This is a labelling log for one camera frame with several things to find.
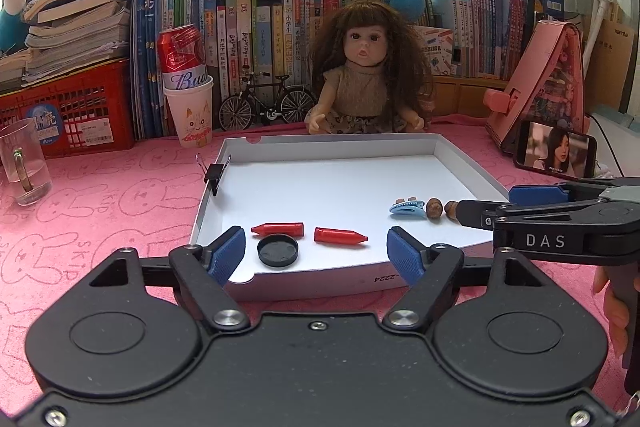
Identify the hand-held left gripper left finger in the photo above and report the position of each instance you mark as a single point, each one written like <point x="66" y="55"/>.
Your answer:
<point x="227" y="254"/>

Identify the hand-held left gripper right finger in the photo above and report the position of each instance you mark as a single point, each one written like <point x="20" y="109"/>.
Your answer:
<point x="405" y="257"/>

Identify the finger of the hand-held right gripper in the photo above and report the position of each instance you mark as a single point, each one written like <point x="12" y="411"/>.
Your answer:
<point x="475" y="212"/>
<point x="537" y="196"/>

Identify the brown hazelnut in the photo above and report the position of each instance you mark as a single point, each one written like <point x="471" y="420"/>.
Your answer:
<point x="433" y="208"/>
<point x="451" y="210"/>

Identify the blue bear hair clip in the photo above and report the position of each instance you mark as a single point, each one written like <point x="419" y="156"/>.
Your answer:
<point x="407" y="208"/>

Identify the black round lid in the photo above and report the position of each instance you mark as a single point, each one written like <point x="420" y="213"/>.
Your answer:
<point x="277" y="252"/>

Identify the red crayon-shaped cap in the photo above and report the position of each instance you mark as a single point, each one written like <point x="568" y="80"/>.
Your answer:
<point x="277" y="229"/>
<point x="340" y="236"/>

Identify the white cardboard box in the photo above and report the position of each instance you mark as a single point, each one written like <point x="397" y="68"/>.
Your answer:
<point x="340" y="187"/>

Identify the person's right hand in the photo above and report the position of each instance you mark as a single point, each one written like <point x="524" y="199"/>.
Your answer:
<point x="615" y="317"/>

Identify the black smartphone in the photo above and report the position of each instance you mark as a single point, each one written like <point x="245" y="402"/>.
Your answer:
<point x="555" y="147"/>

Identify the small black binder clip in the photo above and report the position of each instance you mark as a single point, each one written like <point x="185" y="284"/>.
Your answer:
<point x="216" y="174"/>

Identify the pink wooden phone stand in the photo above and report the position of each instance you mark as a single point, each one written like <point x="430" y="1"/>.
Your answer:
<point x="545" y="82"/>

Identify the brown wooden box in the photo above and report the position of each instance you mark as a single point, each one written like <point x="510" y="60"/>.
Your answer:
<point x="465" y="94"/>

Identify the pink rabbit-print blanket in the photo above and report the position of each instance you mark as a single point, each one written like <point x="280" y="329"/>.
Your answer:
<point x="100" y="207"/>

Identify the white cat-print paper cup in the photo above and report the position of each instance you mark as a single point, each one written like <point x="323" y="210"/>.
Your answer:
<point x="192" y="117"/>

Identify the brown cardboard sheet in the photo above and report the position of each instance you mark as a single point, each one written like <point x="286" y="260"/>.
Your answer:
<point x="615" y="62"/>

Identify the black miniature bicycle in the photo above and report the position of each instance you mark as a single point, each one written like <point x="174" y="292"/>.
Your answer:
<point x="270" y="104"/>

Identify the white printed carton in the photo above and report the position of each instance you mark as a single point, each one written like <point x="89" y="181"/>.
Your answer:
<point x="437" y="49"/>

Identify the brown-haired doll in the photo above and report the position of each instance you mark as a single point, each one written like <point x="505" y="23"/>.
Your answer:
<point x="365" y="82"/>

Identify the white pipe stand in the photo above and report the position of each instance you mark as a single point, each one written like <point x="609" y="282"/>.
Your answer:
<point x="597" y="22"/>

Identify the red beverage can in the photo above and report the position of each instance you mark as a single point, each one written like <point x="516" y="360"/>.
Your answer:
<point x="182" y="57"/>

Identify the large red plastic crate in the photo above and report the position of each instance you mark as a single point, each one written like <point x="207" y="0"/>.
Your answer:
<point x="85" y="107"/>

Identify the clear glass mug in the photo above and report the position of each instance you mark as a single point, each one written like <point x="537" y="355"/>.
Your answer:
<point x="25" y="162"/>

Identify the row of upright books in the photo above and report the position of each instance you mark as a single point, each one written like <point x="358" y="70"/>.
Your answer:
<point x="250" y="32"/>

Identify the stack of flat books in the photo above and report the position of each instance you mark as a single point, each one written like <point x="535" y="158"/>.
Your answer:
<point x="75" y="22"/>

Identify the blue white plush toy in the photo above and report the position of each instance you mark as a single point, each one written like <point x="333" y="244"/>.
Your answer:
<point x="12" y="12"/>

